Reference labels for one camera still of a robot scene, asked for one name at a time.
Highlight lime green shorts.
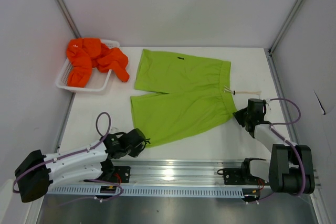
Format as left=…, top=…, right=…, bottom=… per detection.
left=130, top=49, right=237, bottom=147

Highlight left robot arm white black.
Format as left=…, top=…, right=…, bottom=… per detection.
left=13, top=129, right=150, bottom=203

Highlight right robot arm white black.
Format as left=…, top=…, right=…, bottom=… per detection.
left=234, top=98, right=316, bottom=196

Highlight orange shorts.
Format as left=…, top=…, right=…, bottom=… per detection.
left=66, top=38, right=130, bottom=88

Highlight white plastic basket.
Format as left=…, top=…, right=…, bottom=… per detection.
left=56, top=38, right=130, bottom=93

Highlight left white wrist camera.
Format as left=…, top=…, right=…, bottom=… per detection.
left=109, top=127, right=120, bottom=134

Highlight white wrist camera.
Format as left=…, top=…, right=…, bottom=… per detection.
left=263, top=98, right=271, bottom=110
left=109, top=127, right=120, bottom=134

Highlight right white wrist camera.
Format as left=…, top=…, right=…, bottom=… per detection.
left=263, top=98, right=271, bottom=110

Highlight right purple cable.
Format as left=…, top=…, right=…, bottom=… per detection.
left=243, top=97, right=307, bottom=205

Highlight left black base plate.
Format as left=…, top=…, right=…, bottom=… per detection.
left=83, top=166, right=131, bottom=184

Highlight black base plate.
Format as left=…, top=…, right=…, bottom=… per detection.
left=217, top=168, right=269, bottom=186
left=83, top=166, right=131, bottom=184

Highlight white slotted cable duct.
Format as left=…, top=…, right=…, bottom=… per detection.
left=48, top=184, right=244, bottom=198

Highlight aluminium mounting rail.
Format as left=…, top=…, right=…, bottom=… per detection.
left=49, top=158, right=322, bottom=188

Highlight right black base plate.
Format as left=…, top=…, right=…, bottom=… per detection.
left=217, top=168, right=269, bottom=186

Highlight right aluminium frame post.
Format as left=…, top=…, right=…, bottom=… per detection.
left=268, top=0, right=306, bottom=56

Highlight aluminium frame post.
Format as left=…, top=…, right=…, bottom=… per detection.
left=268, top=0, right=306, bottom=56
left=55, top=0, right=81, bottom=38

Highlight left aluminium frame post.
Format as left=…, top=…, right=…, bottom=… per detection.
left=55, top=0, right=81, bottom=38

